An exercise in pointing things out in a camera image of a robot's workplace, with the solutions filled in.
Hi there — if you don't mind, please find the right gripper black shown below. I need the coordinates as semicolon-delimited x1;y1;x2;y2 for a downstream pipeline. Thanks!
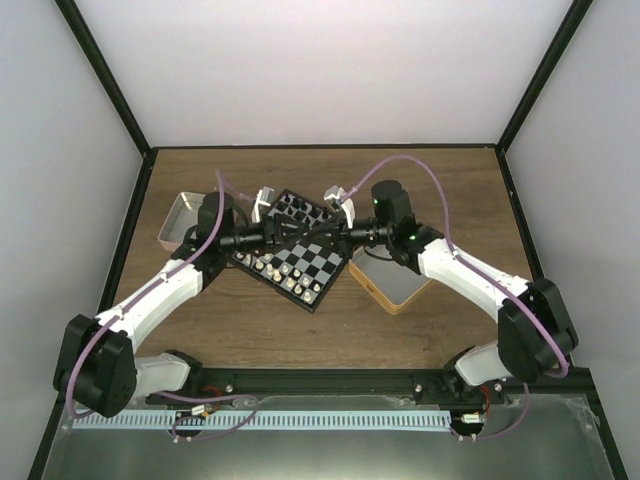
305;212;392;260

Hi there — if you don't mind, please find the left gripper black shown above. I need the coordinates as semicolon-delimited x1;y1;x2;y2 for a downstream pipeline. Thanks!
222;213;310;256

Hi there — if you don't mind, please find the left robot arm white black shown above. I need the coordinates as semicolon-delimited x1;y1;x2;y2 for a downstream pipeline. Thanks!
53;191;335;419

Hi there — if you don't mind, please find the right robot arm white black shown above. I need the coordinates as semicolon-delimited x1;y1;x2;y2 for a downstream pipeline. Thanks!
299;180;579;403

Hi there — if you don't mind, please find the black white chess board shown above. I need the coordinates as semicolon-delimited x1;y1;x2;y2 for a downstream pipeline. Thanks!
229;189;347;312

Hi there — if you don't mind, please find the yellow metal tin box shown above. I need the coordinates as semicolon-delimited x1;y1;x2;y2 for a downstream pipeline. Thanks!
348;249;430;315

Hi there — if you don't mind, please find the pink metal tin tray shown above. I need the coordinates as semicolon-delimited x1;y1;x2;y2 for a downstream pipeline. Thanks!
157;192;204;252

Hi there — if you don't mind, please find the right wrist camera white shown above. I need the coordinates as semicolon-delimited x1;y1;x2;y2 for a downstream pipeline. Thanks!
324;185;356;229

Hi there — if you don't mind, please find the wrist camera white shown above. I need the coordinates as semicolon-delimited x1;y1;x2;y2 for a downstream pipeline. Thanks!
324;185;356;229
251;186;275;223

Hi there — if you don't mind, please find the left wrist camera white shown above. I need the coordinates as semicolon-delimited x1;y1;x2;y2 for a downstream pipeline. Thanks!
251;186;275;223

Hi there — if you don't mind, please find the black mounting rail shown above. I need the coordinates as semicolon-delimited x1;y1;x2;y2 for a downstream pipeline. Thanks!
144;367;591;406

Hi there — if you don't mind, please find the light blue slotted cable duct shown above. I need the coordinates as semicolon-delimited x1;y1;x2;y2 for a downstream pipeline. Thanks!
72;410;451;432

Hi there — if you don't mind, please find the black enclosure frame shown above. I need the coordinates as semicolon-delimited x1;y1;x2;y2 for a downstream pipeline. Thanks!
57;1;627;479

